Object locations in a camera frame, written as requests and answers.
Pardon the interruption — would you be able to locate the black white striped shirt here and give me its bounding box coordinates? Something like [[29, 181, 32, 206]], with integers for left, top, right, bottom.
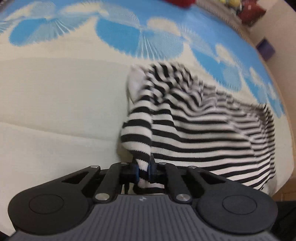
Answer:
[[120, 63, 276, 194]]

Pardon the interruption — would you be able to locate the purple box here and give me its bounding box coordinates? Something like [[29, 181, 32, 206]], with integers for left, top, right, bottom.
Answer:
[[256, 38, 275, 61]]

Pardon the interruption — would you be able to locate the blue cream patterned bedsheet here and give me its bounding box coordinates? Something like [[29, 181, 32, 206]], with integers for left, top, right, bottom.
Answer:
[[0, 0, 292, 237]]

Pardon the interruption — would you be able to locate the dark red cushion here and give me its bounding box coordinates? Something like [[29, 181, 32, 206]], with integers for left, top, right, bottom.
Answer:
[[238, 1, 267, 27]]

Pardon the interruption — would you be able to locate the yellow bear plush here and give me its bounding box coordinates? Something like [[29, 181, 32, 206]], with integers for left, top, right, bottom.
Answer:
[[220, 0, 241, 9]]

